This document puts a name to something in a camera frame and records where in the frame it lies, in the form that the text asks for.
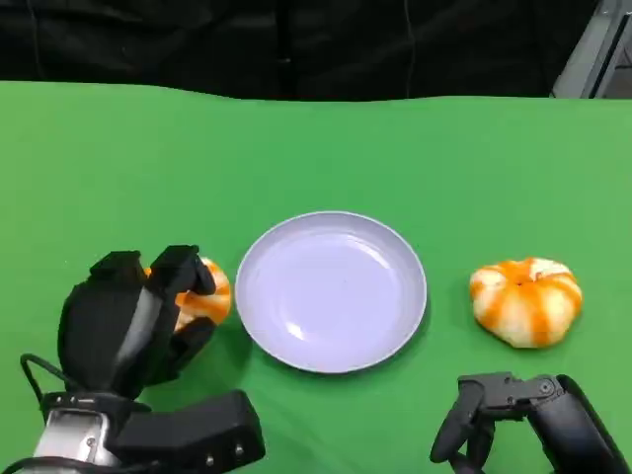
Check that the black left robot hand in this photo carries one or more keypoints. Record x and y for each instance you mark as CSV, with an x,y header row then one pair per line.
x,y
108,326

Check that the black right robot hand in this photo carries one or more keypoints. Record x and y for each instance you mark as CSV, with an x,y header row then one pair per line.
x,y
568,429

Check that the orange white toy bread roll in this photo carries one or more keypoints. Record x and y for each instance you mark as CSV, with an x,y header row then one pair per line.
x,y
526,306
217,296

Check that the lilac plate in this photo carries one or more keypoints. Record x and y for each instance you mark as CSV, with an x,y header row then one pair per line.
x,y
331,291

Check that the green table cloth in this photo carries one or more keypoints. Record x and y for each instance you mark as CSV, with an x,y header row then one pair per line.
x,y
316,158

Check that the black backdrop curtain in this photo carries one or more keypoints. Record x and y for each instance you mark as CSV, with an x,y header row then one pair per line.
x,y
276,44

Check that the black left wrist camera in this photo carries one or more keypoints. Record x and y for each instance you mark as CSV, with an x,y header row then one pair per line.
x,y
197,429

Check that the grey metal frame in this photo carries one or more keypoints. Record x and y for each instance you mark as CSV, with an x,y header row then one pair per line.
x,y
600,54

